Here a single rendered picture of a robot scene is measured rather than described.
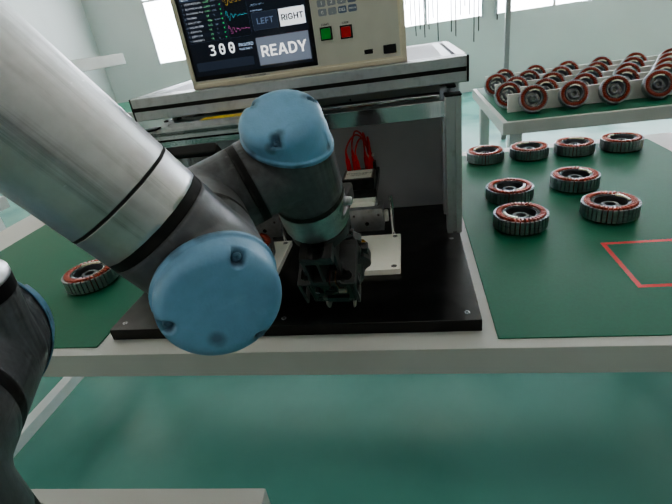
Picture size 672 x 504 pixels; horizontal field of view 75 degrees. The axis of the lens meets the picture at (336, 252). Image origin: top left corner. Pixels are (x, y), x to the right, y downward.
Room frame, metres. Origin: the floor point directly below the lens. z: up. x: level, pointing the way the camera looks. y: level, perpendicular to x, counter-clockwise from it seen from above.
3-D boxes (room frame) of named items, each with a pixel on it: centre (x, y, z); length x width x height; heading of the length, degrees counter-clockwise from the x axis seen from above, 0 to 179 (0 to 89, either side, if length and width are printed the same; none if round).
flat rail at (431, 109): (0.91, 0.04, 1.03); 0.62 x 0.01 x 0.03; 78
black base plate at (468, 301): (0.83, 0.06, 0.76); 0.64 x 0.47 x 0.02; 78
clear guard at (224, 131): (0.85, 0.18, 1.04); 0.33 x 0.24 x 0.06; 168
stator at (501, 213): (0.86, -0.41, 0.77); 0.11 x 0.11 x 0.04
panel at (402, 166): (1.06, 0.01, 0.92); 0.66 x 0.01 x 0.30; 78
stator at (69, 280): (0.90, 0.56, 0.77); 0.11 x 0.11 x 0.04
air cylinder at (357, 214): (0.93, -0.08, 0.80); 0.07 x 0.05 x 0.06; 78
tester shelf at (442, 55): (1.13, 0.00, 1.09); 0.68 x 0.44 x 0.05; 78
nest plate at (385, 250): (0.79, -0.05, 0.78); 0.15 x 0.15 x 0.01; 78
